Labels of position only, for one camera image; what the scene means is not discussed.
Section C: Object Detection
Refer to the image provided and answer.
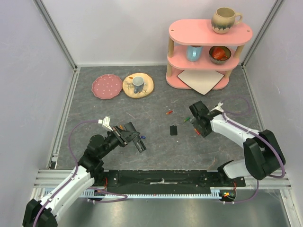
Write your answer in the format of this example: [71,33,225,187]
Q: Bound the light blue mug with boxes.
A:
[186,45,203,62]

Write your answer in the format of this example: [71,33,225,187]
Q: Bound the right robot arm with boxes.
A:
[189,101,286,186]

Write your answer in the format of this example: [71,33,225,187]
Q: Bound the white square plate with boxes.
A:
[177,70,223,95]

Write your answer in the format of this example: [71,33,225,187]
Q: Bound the black remote control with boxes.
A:
[133,137,146,153]

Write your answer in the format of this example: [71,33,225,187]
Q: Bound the yellow floral plate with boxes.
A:
[123,73,154,98]

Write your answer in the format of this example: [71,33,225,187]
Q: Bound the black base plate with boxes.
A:
[93,170,246,195]

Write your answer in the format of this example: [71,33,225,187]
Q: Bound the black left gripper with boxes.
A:
[98,125,140,158]

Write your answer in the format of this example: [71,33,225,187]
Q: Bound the dark patterned bowl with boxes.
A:
[209,46,232,65]

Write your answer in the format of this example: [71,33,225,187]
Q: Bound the black battery cover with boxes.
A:
[169,125,178,136]

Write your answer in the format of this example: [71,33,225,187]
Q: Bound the pink dotted plate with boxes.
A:
[91,74,123,100]

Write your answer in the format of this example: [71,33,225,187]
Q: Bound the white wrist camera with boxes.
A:
[211,102,224,113]
[98,116,113,131]

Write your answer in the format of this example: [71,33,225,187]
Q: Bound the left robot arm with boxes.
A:
[22,116,146,227]

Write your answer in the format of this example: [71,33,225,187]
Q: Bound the beige ceramic mug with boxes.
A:
[211,7,243,34]

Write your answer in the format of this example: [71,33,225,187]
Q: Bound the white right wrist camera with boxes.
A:
[211,102,224,113]

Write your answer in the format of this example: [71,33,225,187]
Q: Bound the pink three-tier shelf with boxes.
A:
[166,19,253,90]

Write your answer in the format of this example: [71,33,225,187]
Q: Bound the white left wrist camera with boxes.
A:
[98,116,113,131]

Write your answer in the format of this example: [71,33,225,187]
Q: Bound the grey blue mug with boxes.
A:
[132,76,144,94]

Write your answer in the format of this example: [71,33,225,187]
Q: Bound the red cup in bowl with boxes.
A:
[212,47,228,61]

